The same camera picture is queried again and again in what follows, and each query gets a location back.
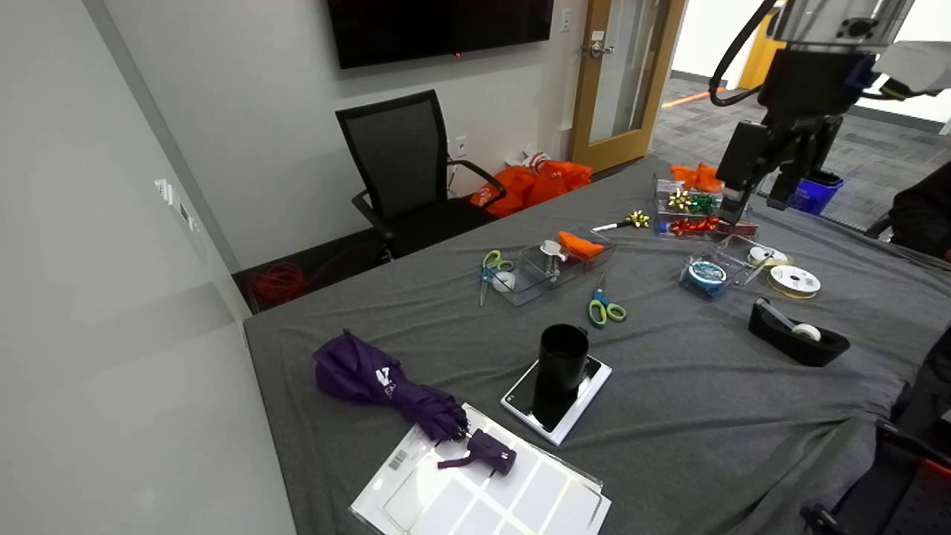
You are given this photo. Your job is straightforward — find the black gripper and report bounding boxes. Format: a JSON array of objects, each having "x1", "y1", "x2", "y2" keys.
[{"x1": 715, "y1": 47, "x2": 874, "y2": 209}]

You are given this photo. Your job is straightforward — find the blue green scissors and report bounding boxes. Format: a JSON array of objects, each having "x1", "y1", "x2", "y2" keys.
[{"x1": 585, "y1": 287, "x2": 628, "y2": 328}]

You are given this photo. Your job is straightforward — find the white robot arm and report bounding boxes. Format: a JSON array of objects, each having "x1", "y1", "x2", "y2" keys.
[{"x1": 708, "y1": 0, "x2": 951, "y2": 221}]

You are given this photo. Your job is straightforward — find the black cup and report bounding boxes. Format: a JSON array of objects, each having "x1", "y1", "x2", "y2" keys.
[{"x1": 533, "y1": 325, "x2": 589, "y2": 432}]

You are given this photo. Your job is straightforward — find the green left scissors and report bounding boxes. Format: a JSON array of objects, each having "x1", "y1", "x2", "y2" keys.
[{"x1": 478, "y1": 249, "x2": 504, "y2": 303}]

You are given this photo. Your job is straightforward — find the blue bin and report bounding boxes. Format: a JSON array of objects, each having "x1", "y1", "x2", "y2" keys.
[{"x1": 788, "y1": 172, "x2": 845, "y2": 214}]

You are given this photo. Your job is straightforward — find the white yellow ribbon spool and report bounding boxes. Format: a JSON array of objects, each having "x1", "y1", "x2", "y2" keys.
[{"x1": 770, "y1": 266, "x2": 822, "y2": 297}]

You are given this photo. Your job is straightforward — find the blue ribbon spool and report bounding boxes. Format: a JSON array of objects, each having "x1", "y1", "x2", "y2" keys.
[{"x1": 681, "y1": 258, "x2": 732, "y2": 301}]

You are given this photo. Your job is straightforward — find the wooden door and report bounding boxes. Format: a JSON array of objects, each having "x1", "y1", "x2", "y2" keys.
[{"x1": 568, "y1": 0, "x2": 686, "y2": 172}]

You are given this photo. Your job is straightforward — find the grey table cloth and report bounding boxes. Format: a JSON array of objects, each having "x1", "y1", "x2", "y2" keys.
[{"x1": 244, "y1": 153, "x2": 951, "y2": 535}]

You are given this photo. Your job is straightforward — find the orange bag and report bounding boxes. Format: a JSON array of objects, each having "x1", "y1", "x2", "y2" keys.
[{"x1": 469, "y1": 162, "x2": 594, "y2": 217}]

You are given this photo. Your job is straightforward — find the clear plastic tray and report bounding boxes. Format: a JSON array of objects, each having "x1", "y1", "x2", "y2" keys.
[{"x1": 487, "y1": 239, "x2": 608, "y2": 307}]

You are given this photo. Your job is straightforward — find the black office chair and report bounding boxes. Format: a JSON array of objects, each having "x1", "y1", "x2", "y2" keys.
[{"x1": 336, "y1": 89, "x2": 509, "y2": 258}]

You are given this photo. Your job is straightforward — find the purple folded umbrella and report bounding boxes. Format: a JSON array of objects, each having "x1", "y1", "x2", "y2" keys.
[{"x1": 314, "y1": 330, "x2": 516, "y2": 475}]

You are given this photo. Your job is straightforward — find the white sheet stack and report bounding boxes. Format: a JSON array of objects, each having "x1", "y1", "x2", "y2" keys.
[{"x1": 351, "y1": 407, "x2": 613, "y2": 535}]

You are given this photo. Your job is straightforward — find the wall television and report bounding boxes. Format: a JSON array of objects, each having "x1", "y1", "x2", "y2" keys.
[{"x1": 328, "y1": 0, "x2": 553, "y2": 68}]

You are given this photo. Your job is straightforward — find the red cable coil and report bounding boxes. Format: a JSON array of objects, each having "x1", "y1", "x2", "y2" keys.
[{"x1": 247, "y1": 261, "x2": 319, "y2": 309}]

